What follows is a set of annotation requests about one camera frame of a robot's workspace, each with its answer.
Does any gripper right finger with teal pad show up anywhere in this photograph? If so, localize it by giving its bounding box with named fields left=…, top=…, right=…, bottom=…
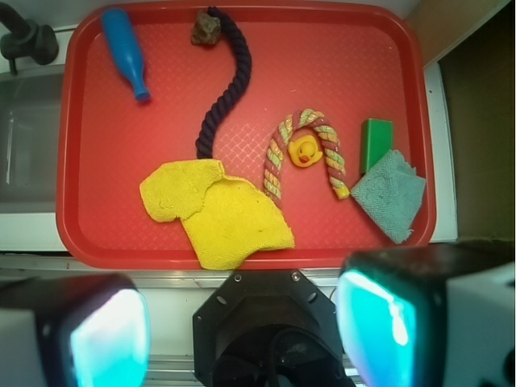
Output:
left=335, top=240, right=515, bottom=386

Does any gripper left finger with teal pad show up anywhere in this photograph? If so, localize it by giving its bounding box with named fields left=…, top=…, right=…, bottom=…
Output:
left=1, top=274, right=151, bottom=386

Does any blue plastic bottle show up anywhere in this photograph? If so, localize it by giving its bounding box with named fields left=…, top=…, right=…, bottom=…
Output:
left=101, top=8, right=151, bottom=102

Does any grey-green cloth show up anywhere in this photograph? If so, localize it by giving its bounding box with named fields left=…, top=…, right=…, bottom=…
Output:
left=351, top=150, right=427, bottom=244

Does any yellow cloth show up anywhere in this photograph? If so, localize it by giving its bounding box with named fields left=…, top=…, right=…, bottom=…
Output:
left=139, top=159, right=295, bottom=270

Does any green block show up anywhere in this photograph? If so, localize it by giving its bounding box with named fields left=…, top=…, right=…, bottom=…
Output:
left=360, top=119, right=393, bottom=174

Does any yellow rubber duck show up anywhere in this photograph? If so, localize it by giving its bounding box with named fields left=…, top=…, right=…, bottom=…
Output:
left=288, top=135, right=323, bottom=168

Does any red plastic tray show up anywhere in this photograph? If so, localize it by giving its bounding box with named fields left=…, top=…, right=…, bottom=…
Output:
left=56, top=1, right=436, bottom=270

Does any metal sink basin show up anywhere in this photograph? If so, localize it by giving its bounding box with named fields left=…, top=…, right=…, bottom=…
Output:
left=1, top=65, right=64, bottom=214

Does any black faucet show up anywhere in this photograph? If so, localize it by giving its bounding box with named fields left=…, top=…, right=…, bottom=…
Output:
left=1, top=2, right=59, bottom=76

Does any brown rock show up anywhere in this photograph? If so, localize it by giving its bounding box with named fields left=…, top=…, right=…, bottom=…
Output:
left=190, top=11, right=222, bottom=45

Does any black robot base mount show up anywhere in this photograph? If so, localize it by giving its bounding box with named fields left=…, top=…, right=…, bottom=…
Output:
left=192, top=270, right=354, bottom=386

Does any pink green yellow rope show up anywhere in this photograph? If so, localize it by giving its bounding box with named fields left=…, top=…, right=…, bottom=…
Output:
left=262, top=108, right=351, bottom=203

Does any dark purple rope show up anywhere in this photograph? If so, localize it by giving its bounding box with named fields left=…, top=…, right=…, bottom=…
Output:
left=194, top=6, right=253, bottom=160

